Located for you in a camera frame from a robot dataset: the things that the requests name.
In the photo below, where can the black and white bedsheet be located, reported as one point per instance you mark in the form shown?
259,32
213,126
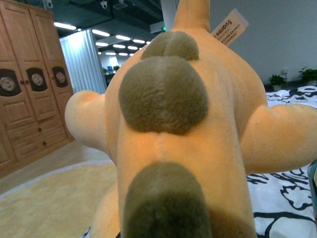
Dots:
282,198

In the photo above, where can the orange plush dinosaur toy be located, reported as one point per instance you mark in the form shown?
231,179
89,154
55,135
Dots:
185,120

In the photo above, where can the potted green plant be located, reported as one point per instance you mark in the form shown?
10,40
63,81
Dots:
308,76
277,82

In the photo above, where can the white toy label tag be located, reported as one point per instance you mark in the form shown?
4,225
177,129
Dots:
230,28

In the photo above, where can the wooden wardrobe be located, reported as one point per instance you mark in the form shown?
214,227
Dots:
34,86

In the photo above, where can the cream fluffy rug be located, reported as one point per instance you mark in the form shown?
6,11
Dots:
60,205

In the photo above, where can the potted green plant right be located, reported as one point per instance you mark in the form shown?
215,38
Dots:
308,76

